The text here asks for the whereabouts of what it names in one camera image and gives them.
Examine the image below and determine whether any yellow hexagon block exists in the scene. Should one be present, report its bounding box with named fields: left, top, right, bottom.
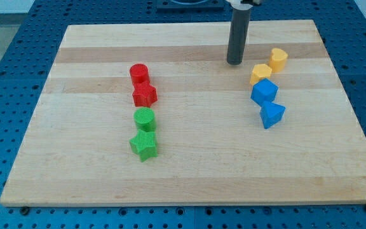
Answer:
left=249, top=64, right=272, bottom=85

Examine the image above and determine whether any red star block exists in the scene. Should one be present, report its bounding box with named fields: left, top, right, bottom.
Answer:
left=132, top=81, right=158, bottom=108

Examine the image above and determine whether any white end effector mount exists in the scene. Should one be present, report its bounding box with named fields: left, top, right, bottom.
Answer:
left=226, top=0, right=262, bottom=10

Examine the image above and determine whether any red cylinder block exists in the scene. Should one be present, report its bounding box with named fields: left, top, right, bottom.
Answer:
left=129, top=63, right=150, bottom=84

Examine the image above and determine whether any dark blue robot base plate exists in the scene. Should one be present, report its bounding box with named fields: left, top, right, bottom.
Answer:
left=154, top=0, right=225, bottom=11

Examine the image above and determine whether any wooden board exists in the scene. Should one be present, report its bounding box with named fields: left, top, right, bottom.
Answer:
left=0, top=20, right=366, bottom=207

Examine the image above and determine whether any blue triangle block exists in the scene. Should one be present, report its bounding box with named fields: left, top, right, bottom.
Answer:
left=260, top=101, right=286, bottom=129

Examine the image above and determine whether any green star block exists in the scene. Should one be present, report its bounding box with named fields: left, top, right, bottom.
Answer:
left=129, top=129, right=158, bottom=162

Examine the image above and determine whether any blue cube block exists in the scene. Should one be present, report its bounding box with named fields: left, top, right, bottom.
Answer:
left=250, top=79, right=278, bottom=106

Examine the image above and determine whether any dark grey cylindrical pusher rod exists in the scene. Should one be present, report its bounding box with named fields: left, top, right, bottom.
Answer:
left=226, top=5, right=252, bottom=66

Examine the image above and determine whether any green cylinder block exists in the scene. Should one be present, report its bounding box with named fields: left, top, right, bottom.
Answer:
left=133, top=107, right=156, bottom=132

